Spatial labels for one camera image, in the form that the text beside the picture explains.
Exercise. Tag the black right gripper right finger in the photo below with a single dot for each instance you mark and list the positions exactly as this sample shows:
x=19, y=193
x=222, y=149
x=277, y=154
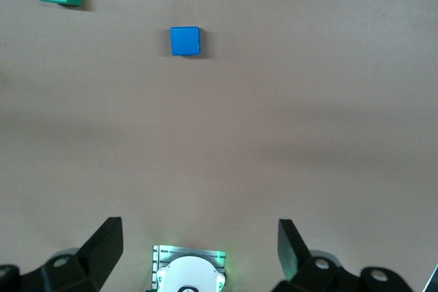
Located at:
x=291, y=251

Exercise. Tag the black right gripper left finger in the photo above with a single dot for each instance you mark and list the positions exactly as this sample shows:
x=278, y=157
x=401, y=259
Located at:
x=99, y=247

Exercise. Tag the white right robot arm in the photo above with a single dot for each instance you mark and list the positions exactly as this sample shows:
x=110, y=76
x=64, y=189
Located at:
x=188, y=271

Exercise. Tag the blue wooden cube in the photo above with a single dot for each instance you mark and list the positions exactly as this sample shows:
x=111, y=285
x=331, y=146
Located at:
x=184, y=40

